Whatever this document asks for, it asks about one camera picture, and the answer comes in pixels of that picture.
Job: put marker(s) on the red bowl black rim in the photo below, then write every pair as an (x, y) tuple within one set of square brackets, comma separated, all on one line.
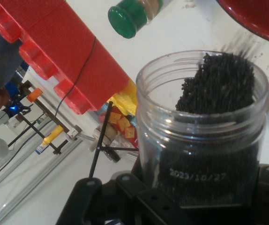
[(254, 14)]

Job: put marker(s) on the black tripod stand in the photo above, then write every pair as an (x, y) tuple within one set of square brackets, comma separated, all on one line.
[(101, 136)]

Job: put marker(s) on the green cap spice bottle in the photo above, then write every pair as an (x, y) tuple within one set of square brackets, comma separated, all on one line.
[(127, 16)]

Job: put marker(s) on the large red building block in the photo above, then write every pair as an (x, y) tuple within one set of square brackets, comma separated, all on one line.
[(66, 35)]

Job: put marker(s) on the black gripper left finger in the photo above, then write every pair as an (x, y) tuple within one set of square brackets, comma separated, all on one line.
[(125, 199)]

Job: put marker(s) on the clear jar with black seeds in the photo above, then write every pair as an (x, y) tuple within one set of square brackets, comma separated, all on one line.
[(153, 117)]

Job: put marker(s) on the small orange object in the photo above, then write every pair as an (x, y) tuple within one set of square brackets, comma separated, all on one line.
[(34, 95)]

